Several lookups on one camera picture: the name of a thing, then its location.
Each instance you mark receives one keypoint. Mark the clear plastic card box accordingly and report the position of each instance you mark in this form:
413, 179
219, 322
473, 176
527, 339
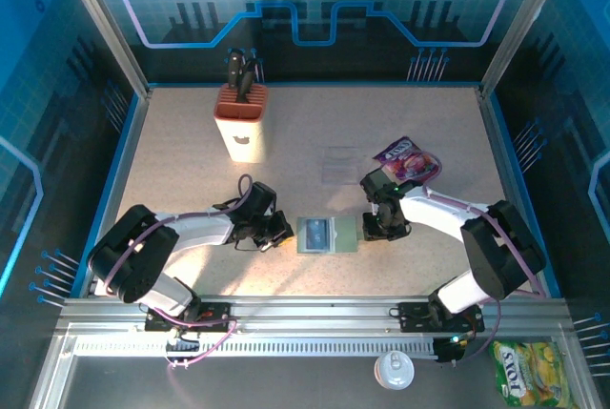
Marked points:
345, 235

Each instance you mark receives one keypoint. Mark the white tin can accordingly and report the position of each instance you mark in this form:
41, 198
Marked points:
394, 371

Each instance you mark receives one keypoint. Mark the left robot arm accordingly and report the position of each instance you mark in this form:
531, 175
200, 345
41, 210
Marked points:
200, 232

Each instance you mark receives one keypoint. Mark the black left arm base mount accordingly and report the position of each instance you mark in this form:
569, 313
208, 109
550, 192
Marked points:
214, 316

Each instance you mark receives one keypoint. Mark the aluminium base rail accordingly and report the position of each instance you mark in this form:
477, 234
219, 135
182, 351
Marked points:
310, 311

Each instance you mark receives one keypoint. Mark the blue credit card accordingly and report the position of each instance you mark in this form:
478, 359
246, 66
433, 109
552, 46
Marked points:
318, 234

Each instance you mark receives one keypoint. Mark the black controller board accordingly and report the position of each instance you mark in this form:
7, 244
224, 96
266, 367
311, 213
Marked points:
450, 349

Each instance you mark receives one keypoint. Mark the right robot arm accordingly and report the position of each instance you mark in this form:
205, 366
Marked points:
438, 218

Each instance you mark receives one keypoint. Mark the purple candy bag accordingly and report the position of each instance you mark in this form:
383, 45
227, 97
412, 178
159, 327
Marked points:
410, 161

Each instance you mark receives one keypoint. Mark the aluminium frame post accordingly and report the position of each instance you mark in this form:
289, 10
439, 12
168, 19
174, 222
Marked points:
524, 23
103, 23

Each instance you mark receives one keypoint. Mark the yellow candy bag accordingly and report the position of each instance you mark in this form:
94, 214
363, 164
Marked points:
529, 371

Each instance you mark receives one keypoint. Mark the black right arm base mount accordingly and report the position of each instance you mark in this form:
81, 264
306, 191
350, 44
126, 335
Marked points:
412, 316

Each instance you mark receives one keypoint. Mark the cream knife block bear cutout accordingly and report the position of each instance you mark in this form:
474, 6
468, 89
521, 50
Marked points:
243, 142

